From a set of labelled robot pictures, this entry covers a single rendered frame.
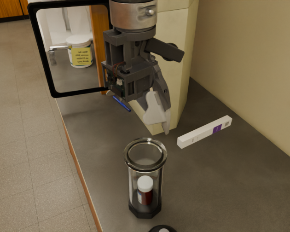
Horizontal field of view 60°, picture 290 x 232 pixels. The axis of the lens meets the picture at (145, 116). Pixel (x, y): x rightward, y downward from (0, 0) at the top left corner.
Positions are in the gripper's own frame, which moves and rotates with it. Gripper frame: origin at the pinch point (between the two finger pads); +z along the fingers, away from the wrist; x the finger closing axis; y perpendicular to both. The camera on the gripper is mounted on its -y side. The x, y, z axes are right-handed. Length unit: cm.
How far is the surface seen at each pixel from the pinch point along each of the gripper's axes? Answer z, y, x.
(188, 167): 34.4, -20.8, -1.4
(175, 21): -9.4, -29.1, -19.6
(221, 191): 34.5, -21.4, 11.9
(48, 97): 127, -44, -221
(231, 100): 33, -65, -14
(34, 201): 128, 21, -100
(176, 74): 9.0, -31.1, -19.1
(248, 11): -6, -66, -17
